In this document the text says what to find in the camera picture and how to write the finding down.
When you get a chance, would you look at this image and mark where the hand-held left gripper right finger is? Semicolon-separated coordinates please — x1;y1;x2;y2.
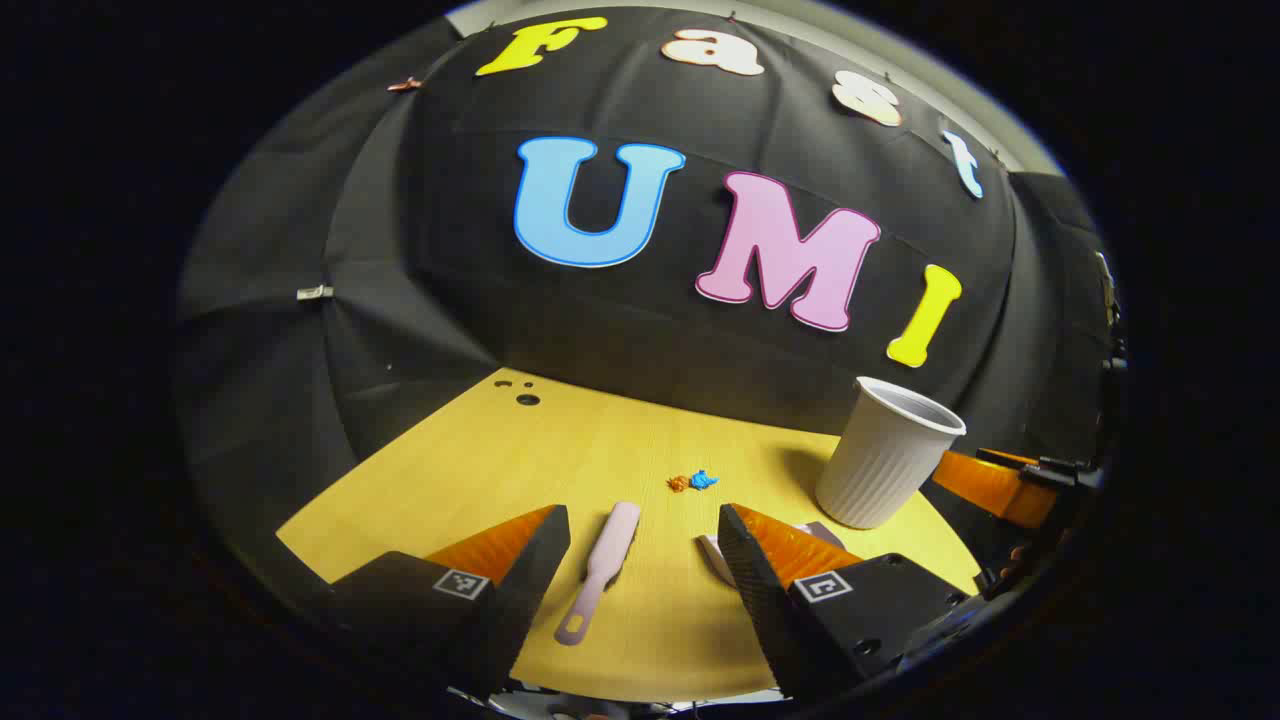
717;503;986;701

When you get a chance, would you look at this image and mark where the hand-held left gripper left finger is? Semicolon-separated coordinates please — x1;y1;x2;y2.
330;504;571;701

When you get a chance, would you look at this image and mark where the pink dustpan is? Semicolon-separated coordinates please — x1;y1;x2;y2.
697;520;847;587

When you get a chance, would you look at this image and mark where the small pink broom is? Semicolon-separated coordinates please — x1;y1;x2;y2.
554;502;642;647

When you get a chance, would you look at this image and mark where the white ribbed garbage bin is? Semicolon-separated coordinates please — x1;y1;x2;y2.
815;376;968;530

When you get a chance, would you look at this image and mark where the wooden desktop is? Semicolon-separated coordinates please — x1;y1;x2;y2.
276;367;983;704

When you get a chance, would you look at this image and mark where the black backdrop cloth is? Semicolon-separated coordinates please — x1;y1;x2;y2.
170;5;1126;621

